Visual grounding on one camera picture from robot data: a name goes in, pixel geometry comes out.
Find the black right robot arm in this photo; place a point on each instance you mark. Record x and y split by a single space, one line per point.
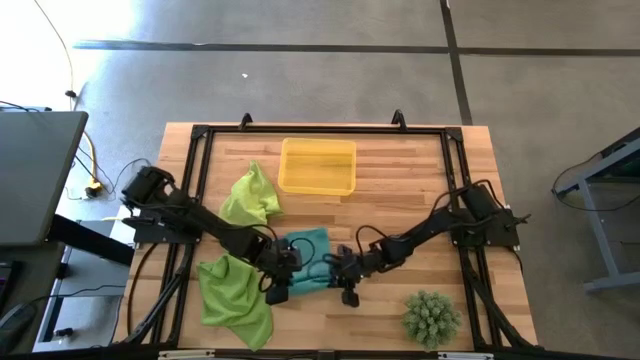
430 225

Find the white strip bracket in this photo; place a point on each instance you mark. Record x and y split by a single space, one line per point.
185 354
465 356

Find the black backlit keyboard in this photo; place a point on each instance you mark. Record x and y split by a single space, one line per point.
6 280

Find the artificial green succulent plant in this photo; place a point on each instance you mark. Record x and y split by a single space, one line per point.
430 320

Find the black desk support beam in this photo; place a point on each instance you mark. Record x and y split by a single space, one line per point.
90 240

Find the black metal table frame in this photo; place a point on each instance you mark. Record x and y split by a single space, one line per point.
325 129

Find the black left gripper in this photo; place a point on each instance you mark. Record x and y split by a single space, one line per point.
277 270

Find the light yellow-green microfiber towel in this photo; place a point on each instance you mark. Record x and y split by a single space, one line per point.
250 200

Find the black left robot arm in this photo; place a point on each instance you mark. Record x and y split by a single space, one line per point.
210 222

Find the gray desk top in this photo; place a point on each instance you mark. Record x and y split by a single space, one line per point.
35 175

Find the teal microfiber towel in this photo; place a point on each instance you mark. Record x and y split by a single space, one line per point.
312 277

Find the gray metal side table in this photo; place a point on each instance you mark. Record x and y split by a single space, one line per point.
610 284

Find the black computer mouse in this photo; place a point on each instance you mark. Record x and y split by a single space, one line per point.
15 322

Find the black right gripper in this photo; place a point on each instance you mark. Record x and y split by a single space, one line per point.
352 270

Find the yellow translucent plastic basket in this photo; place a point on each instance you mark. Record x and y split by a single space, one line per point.
317 170

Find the dark green microfiber towel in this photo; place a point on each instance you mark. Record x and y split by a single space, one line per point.
235 300

